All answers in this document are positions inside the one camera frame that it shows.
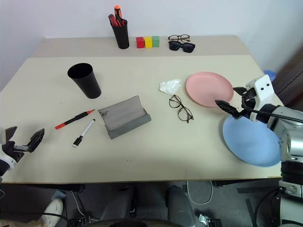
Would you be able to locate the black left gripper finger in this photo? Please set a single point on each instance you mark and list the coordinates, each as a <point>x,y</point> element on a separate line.
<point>10,133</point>
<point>36,139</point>

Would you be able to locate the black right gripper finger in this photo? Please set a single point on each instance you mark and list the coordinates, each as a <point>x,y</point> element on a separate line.
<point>241,90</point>
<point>228,108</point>

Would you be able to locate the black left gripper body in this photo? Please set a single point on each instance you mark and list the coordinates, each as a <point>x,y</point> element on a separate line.
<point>14,151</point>

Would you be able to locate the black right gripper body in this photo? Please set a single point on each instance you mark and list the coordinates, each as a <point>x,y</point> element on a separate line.
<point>247,105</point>

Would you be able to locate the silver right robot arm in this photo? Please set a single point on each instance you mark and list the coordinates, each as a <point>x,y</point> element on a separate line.
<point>291,139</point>

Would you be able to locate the pink plate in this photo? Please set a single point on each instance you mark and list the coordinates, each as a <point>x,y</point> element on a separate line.
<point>208,88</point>

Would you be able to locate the blue round object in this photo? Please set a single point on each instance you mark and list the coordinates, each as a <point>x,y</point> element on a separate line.
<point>271,74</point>

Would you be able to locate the blue plate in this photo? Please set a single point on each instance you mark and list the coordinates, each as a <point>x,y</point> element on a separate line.
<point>251,142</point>

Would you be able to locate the red and black pen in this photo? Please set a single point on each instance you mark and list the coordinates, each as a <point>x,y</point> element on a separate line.
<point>74,119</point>

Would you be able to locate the white marker black cap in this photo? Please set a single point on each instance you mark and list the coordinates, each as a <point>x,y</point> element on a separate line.
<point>85,132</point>

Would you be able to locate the dark brown furniture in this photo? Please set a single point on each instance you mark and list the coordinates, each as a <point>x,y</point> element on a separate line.
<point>292,78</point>

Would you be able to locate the white crumpled tissue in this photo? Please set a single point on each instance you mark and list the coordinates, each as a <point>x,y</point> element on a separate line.
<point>169,86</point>

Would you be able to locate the white rounded object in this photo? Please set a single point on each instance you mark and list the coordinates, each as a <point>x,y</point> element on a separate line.
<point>54,210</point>

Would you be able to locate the large black plastic cup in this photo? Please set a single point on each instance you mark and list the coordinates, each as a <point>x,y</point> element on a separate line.
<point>87,82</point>

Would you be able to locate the black sunglasses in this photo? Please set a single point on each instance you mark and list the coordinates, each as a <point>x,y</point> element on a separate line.
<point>175,46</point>

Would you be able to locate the open grey glasses case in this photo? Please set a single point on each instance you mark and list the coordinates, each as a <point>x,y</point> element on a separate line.
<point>125,117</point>

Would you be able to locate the green cube block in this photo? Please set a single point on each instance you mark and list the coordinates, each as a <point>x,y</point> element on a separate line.
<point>155,41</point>

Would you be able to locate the yellow cube block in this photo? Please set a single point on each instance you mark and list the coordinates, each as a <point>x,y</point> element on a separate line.
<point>148,42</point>

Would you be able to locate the dark grey rounded shape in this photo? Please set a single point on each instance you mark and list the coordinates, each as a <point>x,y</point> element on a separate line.
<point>180,205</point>

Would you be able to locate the red cube block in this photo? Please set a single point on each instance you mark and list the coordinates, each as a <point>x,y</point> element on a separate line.
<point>140,43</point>

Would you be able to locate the black caster wheel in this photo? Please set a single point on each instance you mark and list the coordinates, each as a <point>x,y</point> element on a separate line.
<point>209,221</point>

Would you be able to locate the black pen holder cup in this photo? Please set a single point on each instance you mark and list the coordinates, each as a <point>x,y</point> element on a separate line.
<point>122,35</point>

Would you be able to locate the red markers in holder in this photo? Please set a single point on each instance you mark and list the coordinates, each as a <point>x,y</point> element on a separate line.
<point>117,11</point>

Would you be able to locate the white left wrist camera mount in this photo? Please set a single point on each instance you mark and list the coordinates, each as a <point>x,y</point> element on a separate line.
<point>9,163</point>

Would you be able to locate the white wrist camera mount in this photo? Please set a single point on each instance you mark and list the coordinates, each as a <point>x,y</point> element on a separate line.
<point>9,163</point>
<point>264,91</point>

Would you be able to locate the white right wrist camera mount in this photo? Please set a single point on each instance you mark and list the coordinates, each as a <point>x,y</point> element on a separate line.
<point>264,91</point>

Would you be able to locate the thin black frame eyeglasses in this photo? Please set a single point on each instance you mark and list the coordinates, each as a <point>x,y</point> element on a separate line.
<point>181,104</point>

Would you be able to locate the thin brown frame eyeglasses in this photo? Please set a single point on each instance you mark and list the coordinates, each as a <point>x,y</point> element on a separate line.
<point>179,36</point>

